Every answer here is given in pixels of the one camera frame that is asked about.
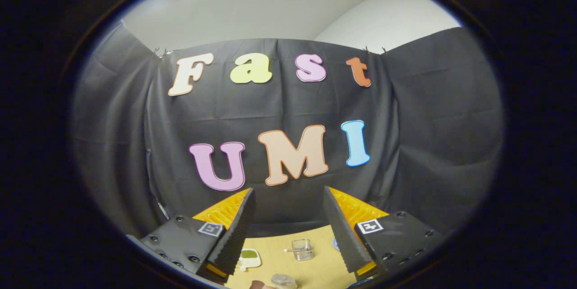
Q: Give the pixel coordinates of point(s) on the white divided seed dish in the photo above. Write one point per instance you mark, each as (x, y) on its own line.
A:
(249, 259)

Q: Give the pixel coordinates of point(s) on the wooden table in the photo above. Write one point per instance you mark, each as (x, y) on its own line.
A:
(275, 263)

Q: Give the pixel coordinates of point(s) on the clear plastic bottle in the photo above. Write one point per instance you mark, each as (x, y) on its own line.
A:
(284, 281)

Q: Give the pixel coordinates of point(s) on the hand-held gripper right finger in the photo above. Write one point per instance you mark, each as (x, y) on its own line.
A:
(345, 235)

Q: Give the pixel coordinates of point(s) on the black backdrop cloth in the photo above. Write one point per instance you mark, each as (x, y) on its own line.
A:
(112, 144)

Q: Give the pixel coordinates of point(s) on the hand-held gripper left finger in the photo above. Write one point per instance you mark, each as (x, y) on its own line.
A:
(236, 235)

